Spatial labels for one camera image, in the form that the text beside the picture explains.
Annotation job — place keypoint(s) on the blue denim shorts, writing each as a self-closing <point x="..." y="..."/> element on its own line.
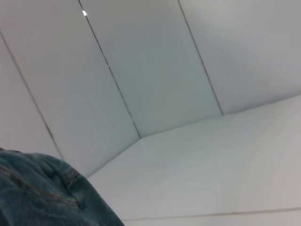
<point x="42" y="193"/>

